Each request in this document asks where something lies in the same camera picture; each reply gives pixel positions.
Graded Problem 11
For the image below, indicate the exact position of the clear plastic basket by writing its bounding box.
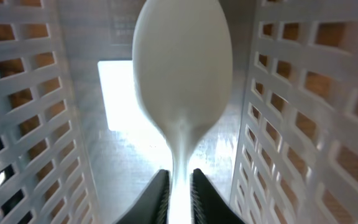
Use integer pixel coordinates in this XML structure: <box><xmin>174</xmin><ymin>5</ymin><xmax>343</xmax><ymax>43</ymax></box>
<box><xmin>0</xmin><ymin>0</ymin><xmax>358</xmax><ymax>223</ymax></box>

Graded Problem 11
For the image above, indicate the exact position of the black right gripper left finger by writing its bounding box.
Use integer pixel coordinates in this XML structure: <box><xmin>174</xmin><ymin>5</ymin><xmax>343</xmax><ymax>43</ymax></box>
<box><xmin>116</xmin><ymin>169</ymin><xmax>170</xmax><ymax>224</ymax></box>

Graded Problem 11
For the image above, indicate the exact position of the white label in clear basket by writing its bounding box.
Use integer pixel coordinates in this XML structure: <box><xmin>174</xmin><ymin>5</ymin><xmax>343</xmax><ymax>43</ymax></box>
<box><xmin>97</xmin><ymin>60</ymin><xmax>155</xmax><ymax>132</ymax></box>

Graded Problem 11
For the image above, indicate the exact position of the white plastic spoon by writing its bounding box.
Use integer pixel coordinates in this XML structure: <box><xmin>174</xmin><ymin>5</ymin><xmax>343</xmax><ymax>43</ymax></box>
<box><xmin>132</xmin><ymin>0</ymin><xmax>233</xmax><ymax>223</ymax></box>

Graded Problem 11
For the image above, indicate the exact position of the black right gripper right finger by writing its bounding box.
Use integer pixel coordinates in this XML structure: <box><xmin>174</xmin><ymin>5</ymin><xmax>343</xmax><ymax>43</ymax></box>
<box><xmin>191</xmin><ymin>169</ymin><xmax>245</xmax><ymax>224</ymax></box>

